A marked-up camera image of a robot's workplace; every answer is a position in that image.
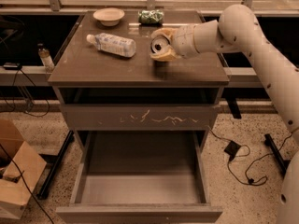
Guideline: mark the black device on ledge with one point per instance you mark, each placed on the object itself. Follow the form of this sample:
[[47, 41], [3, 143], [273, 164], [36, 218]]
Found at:
[[12, 66]]

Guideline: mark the black floor bar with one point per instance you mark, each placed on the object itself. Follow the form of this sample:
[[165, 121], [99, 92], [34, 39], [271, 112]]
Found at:
[[54, 161], [282, 164]]

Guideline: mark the dark blue pepsi can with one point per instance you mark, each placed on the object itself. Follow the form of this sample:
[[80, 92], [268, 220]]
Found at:
[[159, 44]]

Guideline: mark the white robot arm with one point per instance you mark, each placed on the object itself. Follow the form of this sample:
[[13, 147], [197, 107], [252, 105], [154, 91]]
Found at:
[[237, 30]]

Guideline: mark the black power adapter with cable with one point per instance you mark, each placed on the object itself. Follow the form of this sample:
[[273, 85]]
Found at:
[[234, 150]]

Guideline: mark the green chip bag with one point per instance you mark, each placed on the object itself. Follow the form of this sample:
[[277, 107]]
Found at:
[[150, 16]]

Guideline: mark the open grey middle drawer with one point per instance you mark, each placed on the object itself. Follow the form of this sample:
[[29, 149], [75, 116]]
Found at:
[[140, 178]]

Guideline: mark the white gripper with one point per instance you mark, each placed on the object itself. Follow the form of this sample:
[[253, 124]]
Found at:
[[183, 42]]

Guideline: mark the white ceramic bowl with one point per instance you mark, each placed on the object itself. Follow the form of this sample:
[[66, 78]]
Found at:
[[109, 16]]

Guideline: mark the black floor bar right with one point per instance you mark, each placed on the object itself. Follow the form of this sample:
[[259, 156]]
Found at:
[[282, 164]]

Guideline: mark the small bottle on ledge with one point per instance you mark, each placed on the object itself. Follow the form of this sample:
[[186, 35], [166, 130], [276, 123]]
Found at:
[[45, 57]]

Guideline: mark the black floor bar left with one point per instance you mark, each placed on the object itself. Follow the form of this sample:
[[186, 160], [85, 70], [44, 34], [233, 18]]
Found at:
[[54, 161]]

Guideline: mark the clear plastic water bottle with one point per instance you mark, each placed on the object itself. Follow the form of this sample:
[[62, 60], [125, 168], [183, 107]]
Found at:
[[113, 44]]

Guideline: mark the cardboard box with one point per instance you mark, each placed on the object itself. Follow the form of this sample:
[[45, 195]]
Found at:
[[21, 168]]

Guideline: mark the closed grey upper drawer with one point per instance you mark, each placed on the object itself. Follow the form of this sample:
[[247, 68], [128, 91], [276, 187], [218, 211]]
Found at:
[[140, 117]]

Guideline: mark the grey drawer cabinet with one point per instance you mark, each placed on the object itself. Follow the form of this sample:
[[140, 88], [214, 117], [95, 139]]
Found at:
[[87, 76]]

